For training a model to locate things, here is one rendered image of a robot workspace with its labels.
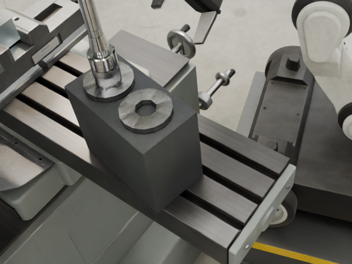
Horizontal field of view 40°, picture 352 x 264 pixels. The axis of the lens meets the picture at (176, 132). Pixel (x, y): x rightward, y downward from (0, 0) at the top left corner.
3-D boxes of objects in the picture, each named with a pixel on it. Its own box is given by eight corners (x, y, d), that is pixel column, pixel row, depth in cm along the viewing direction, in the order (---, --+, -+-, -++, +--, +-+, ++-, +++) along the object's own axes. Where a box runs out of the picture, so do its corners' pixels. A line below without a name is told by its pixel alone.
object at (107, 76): (127, 78, 84) (121, 54, 79) (105, 92, 82) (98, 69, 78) (111, 65, 86) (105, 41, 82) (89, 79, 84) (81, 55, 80)
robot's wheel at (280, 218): (294, 219, 143) (301, 183, 127) (291, 234, 140) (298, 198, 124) (228, 204, 148) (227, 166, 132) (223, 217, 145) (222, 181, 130)
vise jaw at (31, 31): (15, 16, 120) (9, 3, 116) (50, 32, 114) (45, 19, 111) (-3, 30, 117) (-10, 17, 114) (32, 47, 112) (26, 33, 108)
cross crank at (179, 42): (176, 44, 172) (173, 17, 163) (204, 56, 167) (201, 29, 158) (149, 71, 165) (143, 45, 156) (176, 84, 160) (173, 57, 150)
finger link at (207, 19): (203, 41, 80) (216, 9, 82) (189, 42, 83) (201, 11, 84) (209, 46, 81) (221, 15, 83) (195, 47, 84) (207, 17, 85)
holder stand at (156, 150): (132, 116, 105) (114, 45, 89) (204, 174, 94) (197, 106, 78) (87, 149, 100) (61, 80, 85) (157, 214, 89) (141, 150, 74)
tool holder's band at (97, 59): (121, 54, 79) (120, 50, 78) (98, 69, 78) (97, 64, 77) (105, 41, 82) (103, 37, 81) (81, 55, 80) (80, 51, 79)
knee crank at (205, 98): (226, 69, 175) (226, 57, 170) (240, 76, 172) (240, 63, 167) (190, 109, 164) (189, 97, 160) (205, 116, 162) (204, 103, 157)
